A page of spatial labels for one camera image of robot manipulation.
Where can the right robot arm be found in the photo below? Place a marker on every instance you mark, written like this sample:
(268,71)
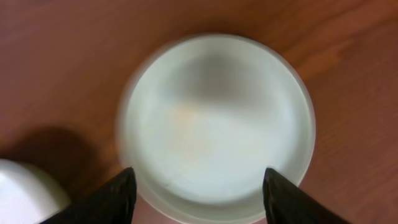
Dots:
(28,193)

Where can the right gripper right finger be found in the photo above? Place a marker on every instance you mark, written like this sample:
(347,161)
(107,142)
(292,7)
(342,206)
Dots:
(285,203)

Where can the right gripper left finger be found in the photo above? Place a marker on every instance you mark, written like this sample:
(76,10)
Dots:
(112,203)

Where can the light green plate front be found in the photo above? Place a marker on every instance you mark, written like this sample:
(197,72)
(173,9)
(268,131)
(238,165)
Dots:
(203,118)

